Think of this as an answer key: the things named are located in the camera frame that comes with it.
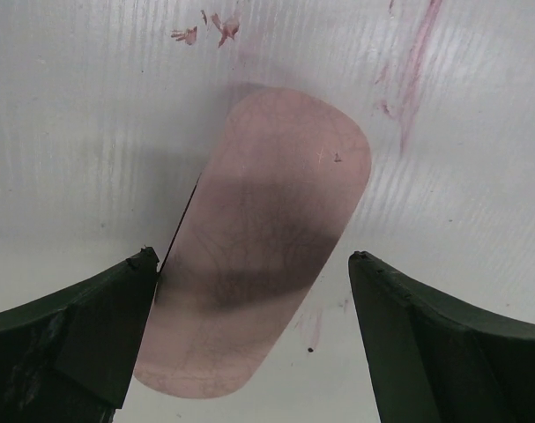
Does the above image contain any pink glasses case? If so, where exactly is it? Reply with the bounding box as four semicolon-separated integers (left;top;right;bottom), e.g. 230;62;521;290
134;88;371;398

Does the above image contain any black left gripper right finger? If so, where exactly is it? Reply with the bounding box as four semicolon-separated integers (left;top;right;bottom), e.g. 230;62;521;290
348;252;535;422

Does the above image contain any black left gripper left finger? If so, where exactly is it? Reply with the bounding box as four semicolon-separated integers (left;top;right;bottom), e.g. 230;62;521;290
0;248;159;423

